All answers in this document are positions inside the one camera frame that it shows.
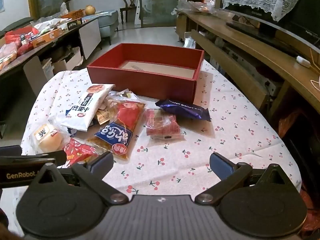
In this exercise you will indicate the silver foil bag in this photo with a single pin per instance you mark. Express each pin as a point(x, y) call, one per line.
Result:
point(190, 41)

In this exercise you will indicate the long side table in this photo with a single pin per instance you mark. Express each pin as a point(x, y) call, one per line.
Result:
point(90, 37)

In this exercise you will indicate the yellow pomelo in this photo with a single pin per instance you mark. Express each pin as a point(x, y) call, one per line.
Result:
point(90, 10)

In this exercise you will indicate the white power adapter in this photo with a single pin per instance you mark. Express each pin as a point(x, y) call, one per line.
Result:
point(303, 61)

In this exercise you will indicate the clear plastic bag of snacks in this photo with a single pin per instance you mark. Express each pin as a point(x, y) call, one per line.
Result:
point(197, 6)

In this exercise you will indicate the white pastry snack packet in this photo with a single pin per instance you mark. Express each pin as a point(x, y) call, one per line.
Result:
point(80, 107)

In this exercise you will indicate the cherry print tablecloth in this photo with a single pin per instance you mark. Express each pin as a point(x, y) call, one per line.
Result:
point(190, 140)

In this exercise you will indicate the clear packet red patterned cake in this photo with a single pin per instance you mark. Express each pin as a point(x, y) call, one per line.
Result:
point(162, 125)

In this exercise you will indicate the black television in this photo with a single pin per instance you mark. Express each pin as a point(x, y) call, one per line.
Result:
point(300, 22)

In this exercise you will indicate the clear packet blue red label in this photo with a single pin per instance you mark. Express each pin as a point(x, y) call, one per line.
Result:
point(120, 130)

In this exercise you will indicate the brown cardboard box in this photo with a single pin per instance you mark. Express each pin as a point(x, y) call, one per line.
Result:
point(35, 75)

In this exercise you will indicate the teal sofa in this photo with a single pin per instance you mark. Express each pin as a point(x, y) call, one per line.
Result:
point(107, 22)

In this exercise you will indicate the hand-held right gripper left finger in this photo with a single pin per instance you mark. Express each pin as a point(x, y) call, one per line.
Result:
point(100, 163)

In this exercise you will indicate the red cardboard box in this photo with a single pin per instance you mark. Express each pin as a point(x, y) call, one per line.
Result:
point(140, 80)

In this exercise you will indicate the clear packet black white print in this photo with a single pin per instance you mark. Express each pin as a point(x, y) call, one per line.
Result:
point(126, 95)

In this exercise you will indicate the wooden television cabinet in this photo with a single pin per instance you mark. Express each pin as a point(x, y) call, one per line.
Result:
point(225, 30)

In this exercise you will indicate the dark flat box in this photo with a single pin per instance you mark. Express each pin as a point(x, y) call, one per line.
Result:
point(71, 24)

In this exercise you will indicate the orange flat box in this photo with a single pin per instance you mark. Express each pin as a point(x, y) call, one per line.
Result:
point(46, 37)

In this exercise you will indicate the red snack bags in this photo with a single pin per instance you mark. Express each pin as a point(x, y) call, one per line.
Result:
point(17, 38)

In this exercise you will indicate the round bun packet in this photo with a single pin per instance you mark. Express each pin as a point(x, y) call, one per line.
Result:
point(47, 137)

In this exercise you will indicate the orange basket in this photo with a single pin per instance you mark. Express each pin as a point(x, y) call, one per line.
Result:
point(73, 14)

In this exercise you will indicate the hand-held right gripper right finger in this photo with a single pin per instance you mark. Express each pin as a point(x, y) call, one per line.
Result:
point(221, 163)

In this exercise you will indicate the purple wafer biscuit packet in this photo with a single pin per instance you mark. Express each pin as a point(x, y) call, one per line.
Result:
point(185, 108)

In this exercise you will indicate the small red snack packet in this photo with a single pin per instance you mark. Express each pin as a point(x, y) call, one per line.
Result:
point(77, 151)

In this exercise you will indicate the gold snack packet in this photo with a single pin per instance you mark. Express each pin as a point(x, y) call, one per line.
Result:
point(102, 117)

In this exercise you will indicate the orange plastic bag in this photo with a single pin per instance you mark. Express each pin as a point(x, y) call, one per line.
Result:
point(287, 125)

